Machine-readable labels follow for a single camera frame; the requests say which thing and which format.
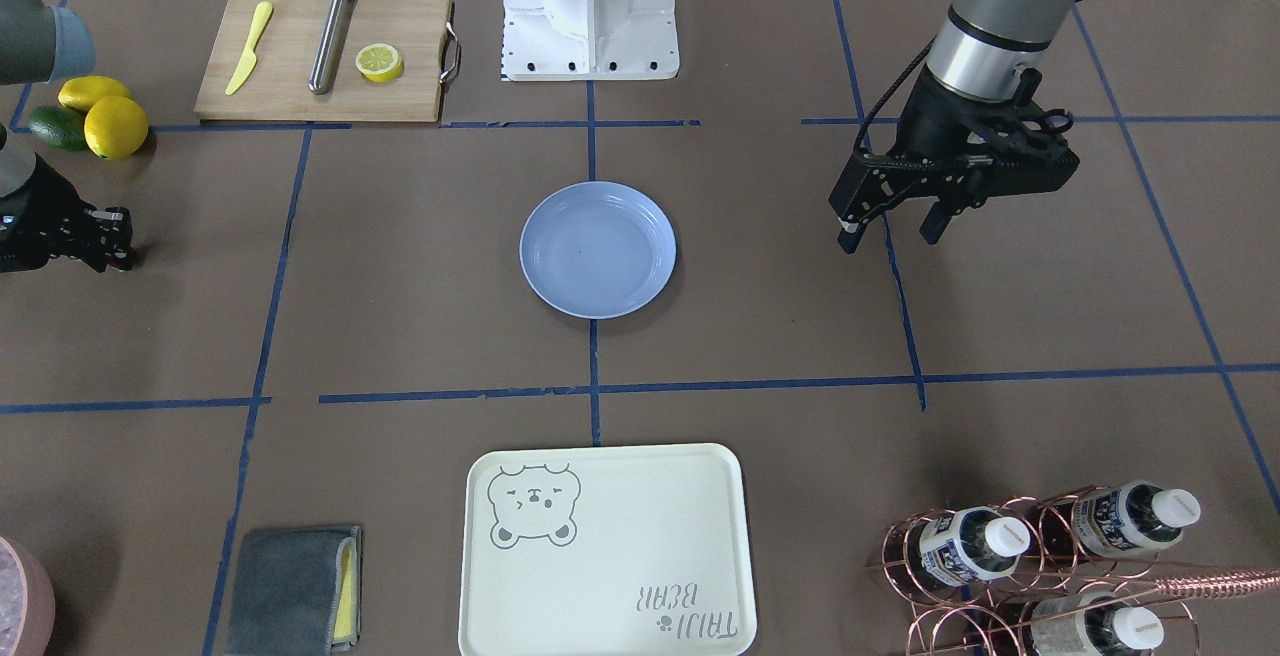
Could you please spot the green avocado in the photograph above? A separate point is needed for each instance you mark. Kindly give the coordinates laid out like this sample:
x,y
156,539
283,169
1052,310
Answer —
x,y
59,127

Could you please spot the copper wire bottle rack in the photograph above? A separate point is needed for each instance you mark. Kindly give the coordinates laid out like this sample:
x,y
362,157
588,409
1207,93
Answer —
x,y
964,620

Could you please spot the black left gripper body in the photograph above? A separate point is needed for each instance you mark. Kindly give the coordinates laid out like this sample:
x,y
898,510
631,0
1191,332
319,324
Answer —
x,y
932,116

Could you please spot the tea bottle white cap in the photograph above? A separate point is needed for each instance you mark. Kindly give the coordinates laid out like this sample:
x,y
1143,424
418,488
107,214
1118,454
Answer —
x,y
961,548

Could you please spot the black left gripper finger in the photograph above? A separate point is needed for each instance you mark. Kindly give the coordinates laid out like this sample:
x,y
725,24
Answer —
x,y
851,235
938,218

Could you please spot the cream bear tray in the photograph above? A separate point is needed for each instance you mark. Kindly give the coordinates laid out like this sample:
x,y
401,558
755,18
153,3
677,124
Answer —
x,y
630,550

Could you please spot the half lemon slice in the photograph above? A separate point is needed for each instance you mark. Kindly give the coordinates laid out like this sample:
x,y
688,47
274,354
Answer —
x,y
379,63

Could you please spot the blue plate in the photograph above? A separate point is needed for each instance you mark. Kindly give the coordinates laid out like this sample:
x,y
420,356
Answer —
x,y
597,250

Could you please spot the grey folded cloth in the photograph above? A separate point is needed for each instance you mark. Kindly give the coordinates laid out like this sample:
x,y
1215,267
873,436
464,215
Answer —
x,y
297,591

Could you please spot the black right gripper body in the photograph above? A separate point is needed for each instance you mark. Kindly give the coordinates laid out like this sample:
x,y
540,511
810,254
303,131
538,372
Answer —
x,y
38,213

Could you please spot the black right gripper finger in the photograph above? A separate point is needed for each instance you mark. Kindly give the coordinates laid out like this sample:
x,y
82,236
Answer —
x,y
113,258

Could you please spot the steel muddler black cap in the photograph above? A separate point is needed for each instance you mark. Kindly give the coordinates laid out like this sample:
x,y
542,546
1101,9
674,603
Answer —
x,y
327,56

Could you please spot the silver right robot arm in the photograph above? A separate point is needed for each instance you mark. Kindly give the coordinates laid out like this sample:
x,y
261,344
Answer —
x,y
39,43

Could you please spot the pink bowl with ice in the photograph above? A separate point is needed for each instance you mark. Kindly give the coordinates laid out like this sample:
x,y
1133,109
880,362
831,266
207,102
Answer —
x,y
28,605

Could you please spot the yellow plastic knife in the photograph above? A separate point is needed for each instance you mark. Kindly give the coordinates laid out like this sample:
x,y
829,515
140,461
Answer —
x,y
248,58

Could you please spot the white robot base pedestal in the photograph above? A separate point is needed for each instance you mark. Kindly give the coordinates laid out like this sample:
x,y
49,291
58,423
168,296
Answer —
x,y
589,40

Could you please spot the yellow lemon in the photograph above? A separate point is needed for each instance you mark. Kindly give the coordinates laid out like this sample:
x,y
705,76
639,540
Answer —
x,y
81,93
116,127

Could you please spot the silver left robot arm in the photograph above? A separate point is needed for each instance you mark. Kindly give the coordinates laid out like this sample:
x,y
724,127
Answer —
x,y
983,43

